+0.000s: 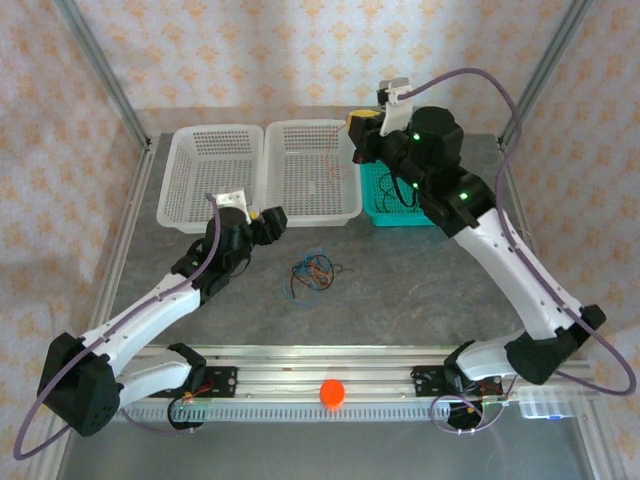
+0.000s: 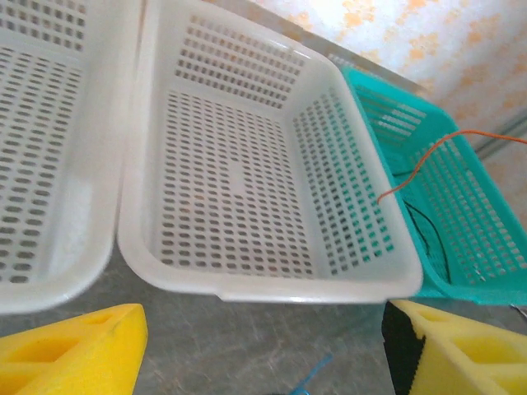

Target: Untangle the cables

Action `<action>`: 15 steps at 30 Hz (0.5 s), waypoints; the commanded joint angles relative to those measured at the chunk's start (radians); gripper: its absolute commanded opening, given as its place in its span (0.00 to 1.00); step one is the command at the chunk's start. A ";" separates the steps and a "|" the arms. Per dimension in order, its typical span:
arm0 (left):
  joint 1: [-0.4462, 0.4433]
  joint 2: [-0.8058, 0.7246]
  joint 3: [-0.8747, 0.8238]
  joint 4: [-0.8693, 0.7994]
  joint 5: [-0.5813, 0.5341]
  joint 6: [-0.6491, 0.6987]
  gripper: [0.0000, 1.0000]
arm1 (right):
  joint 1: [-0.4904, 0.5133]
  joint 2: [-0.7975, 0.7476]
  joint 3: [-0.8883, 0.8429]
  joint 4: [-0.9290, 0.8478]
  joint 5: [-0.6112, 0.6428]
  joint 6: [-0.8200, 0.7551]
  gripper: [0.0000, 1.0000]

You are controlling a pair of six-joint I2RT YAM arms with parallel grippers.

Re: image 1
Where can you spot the white perforated plastic basket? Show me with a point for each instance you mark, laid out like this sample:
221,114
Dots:
300,200
200,160

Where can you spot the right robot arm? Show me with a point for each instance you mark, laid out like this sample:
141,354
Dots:
515,280

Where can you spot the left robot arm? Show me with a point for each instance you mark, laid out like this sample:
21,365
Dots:
145,315

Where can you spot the teal perforated plastic basket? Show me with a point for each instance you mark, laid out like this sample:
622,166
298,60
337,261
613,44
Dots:
372,210

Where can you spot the orange round puck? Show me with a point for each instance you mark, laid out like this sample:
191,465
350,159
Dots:
332,392

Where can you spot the aluminium side rail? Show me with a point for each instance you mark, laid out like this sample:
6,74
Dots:
131,215
511,175

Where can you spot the aluminium frame post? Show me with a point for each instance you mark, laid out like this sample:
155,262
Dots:
542,75
108,75

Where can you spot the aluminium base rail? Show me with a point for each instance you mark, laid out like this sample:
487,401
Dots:
300,372

